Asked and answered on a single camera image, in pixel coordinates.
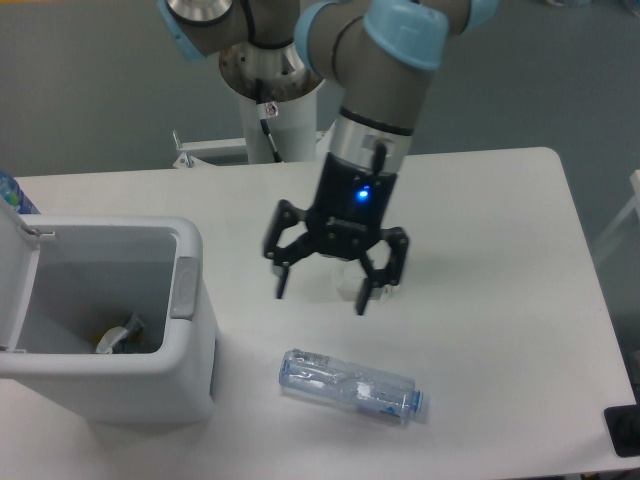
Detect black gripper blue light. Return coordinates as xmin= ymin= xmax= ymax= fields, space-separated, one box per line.
xmin=260 ymin=152 xmax=411 ymax=317

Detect white push-button trash can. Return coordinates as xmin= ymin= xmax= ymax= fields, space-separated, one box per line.
xmin=1 ymin=205 xmax=217 ymax=424

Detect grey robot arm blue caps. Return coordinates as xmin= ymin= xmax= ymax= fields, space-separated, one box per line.
xmin=157 ymin=1 xmax=498 ymax=313

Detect trash inside the can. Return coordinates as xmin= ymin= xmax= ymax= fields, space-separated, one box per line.
xmin=94 ymin=313 xmax=145 ymax=355

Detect crushed clear plastic bottle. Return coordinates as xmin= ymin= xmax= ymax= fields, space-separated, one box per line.
xmin=278 ymin=349 xmax=430 ymax=424

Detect blue labelled bottle at edge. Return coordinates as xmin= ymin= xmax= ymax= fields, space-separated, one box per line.
xmin=0 ymin=171 xmax=40 ymax=215

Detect black device at table corner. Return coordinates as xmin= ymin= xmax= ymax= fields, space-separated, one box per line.
xmin=604 ymin=404 xmax=639 ymax=458

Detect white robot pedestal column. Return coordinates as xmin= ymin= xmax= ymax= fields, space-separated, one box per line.
xmin=218 ymin=39 xmax=329 ymax=165

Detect black cable on pedestal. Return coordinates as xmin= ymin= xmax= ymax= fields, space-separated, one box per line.
xmin=254 ymin=77 xmax=285 ymax=164

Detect white pedestal base frame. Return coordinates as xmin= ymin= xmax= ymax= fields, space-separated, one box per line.
xmin=171 ymin=124 xmax=336 ymax=170

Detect white frame at right edge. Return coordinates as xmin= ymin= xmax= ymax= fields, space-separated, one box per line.
xmin=591 ymin=170 xmax=639 ymax=268

